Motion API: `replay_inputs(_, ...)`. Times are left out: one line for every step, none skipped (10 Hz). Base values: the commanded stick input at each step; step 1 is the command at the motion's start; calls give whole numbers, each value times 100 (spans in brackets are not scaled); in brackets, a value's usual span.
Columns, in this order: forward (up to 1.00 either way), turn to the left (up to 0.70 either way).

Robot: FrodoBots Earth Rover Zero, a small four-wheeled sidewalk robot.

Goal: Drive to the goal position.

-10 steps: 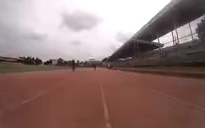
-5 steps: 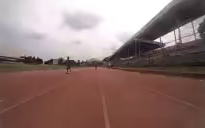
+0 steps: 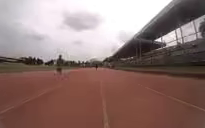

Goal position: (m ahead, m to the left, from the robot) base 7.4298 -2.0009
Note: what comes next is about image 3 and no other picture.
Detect red running track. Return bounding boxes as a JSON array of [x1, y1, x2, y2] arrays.
[[0, 67, 205, 128]]

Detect row of trees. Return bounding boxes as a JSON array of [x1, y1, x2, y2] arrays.
[[19, 55, 106, 67]]

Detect grass strip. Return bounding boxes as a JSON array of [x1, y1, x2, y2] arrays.
[[114, 64, 205, 76]]

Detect grandstand building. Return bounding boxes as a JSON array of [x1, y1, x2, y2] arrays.
[[103, 0, 205, 68]]

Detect grass field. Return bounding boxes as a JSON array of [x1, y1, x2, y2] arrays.
[[0, 63, 83, 75]]

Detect low building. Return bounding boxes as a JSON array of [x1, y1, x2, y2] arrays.
[[0, 55, 24, 64]]

